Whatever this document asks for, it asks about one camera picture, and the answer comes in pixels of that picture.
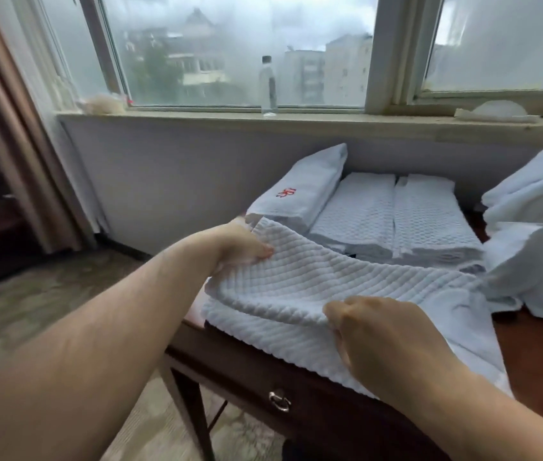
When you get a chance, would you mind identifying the person's left forearm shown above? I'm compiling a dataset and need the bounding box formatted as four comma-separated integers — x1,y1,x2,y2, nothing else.
0,232,217,461

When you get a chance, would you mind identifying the dark wooden desk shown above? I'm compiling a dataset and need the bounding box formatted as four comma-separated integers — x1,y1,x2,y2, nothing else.
161,206,543,461

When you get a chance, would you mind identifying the white window frame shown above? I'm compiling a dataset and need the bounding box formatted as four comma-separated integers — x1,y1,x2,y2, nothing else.
36,0,543,118

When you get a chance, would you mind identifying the metal drawer ring handle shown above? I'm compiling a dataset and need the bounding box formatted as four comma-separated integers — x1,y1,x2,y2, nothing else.
268,389,292,413

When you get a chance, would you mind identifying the person's right hand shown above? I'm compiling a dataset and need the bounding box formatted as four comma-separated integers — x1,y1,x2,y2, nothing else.
323,296,466,414

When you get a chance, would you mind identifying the white crumpled tissue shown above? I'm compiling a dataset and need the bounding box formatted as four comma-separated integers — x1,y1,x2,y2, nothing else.
454,100,541,125

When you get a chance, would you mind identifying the clear plastic water bottle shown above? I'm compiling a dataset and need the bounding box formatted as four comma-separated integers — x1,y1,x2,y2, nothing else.
259,55,279,117

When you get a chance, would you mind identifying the sheer white curtain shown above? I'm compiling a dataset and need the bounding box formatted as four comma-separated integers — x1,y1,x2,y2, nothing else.
0,0,110,236

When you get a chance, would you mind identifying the white waffle towel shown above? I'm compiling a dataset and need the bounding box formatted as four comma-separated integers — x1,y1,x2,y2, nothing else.
307,172,397,261
201,216,515,400
392,174,486,273

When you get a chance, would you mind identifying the person's right forearm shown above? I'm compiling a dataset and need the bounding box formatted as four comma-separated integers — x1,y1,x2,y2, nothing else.
394,364,543,461

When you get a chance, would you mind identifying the folded white waffle towel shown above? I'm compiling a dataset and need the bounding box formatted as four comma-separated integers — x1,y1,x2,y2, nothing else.
307,172,397,261
392,174,486,273

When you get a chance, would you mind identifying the beige crumpled cloth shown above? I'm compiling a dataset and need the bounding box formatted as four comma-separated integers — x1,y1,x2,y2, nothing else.
76,93,131,115

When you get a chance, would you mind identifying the folded white towel red embroidery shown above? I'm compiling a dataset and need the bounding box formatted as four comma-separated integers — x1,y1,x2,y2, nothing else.
245,143,349,237

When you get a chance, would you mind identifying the brown curtain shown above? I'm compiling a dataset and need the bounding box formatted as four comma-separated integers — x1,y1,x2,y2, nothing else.
0,0,85,256

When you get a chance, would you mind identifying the pile of white towels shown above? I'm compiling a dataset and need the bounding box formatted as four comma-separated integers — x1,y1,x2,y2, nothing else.
480,136,543,327

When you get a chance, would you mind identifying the person's left hand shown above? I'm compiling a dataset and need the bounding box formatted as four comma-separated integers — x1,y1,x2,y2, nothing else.
203,216,275,279

